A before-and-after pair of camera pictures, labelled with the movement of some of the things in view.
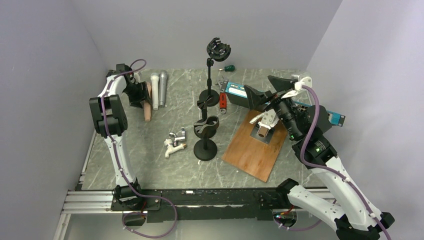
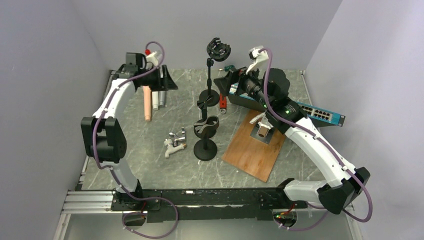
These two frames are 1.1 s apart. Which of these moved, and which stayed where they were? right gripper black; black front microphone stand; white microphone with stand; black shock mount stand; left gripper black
Moved: right gripper black; left gripper black
Stayed: black shock mount stand; black front microphone stand; white microphone with stand
